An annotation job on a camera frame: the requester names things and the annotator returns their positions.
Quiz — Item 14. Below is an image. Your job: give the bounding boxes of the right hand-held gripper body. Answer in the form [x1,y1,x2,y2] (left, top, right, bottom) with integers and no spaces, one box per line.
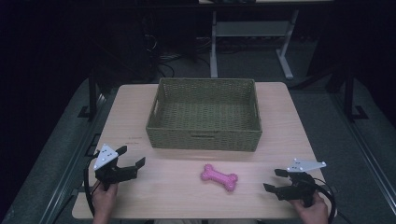
[275,158,328,208]

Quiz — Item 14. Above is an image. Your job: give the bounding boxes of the person's right hand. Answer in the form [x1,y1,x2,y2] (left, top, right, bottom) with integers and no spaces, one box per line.
[289,190,330,224]

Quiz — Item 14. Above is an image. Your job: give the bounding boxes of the person's left hand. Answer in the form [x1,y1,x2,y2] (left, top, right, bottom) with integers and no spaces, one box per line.
[91,180,120,220]

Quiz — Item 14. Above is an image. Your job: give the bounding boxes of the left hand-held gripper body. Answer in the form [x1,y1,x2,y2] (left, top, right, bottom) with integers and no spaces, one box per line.
[92,143,138,191]

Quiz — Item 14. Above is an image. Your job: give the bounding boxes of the pink bone-shaped dog toy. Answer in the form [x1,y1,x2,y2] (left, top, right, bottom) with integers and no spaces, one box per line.
[200,163,239,192]

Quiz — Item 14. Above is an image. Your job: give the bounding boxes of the black cable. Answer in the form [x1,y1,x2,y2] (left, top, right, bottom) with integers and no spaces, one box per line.
[312,177,353,224]
[83,155,102,217]

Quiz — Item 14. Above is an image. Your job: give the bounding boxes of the black metal stand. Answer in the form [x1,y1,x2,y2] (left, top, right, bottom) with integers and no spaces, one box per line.
[77,69,108,120]
[340,63,370,123]

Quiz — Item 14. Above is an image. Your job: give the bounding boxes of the white metal desk frame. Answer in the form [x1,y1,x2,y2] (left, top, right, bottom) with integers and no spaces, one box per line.
[208,8,301,80]

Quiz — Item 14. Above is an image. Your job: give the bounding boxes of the green woven basket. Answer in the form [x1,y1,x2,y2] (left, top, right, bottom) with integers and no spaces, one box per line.
[145,77,263,153]

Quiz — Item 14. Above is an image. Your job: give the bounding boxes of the bundle of dark cables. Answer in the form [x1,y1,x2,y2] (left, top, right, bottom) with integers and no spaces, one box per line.
[141,17,213,78]

